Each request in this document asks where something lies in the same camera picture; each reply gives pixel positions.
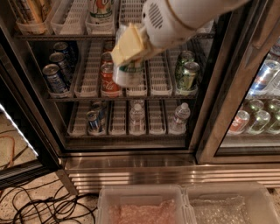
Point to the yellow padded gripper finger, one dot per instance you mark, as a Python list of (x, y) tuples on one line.
[(144, 54), (129, 46)]

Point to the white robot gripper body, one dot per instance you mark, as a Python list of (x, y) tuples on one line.
[(164, 24)]

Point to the white green 7up can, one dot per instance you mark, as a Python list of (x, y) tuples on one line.
[(128, 75)]

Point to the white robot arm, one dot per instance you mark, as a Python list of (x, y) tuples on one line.
[(204, 11)]

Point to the red cola can back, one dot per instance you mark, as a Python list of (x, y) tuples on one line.
[(108, 46)]

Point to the red cola can middle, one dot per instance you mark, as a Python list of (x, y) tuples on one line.
[(106, 58)]

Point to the green can back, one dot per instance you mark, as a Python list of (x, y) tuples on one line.
[(183, 57)]

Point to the green can front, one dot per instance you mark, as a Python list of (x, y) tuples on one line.
[(187, 76)]

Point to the red coca cola can front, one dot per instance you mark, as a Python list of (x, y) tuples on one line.
[(107, 83)]

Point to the blue pepsi can back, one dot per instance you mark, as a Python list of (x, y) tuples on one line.
[(67, 50)]

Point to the blue pepsi can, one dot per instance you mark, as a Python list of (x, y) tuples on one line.
[(54, 79), (60, 59), (67, 50)]

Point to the blue can bottom shelf back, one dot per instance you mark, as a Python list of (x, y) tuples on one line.
[(100, 107)]

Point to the blue can shelf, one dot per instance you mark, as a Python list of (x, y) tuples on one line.
[(100, 107), (93, 121)]

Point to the blue pepsi can middle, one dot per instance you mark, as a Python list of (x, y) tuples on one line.
[(60, 59)]

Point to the blue can bottom shelf front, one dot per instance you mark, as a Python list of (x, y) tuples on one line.
[(93, 121)]

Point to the blue pepsi can front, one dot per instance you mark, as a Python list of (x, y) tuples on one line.
[(54, 79)]

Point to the yellow can top left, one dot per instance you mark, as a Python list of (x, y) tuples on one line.
[(33, 11)]

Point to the red bull can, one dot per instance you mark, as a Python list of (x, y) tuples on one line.
[(264, 77)]

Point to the red can right fridge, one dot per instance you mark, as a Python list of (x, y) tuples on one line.
[(240, 121)]

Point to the closed glass fridge door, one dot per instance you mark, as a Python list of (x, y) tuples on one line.
[(259, 33)]

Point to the open fridge door left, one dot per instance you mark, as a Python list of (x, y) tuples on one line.
[(18, 113)]

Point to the water bottle centre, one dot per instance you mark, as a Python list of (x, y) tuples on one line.
[(137, 122)]

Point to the water bottle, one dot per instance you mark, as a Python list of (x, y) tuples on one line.
[(179, 119), (137, 122)]

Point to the water bottle right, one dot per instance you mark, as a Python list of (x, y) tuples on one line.
[(179, 119)]

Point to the clear plastic bin left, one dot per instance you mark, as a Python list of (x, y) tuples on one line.
[(144, 195)]

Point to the clear plastic bin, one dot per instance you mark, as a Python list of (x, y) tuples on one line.
[(144, 195), (258, 202)]

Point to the pink bubble wrap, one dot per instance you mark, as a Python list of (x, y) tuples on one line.
[(164, 213)]

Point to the clear plastic bin right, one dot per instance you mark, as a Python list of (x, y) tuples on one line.
[(258, 202)]

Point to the clear bubble wrap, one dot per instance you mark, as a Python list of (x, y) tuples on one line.
[(231, 210)]

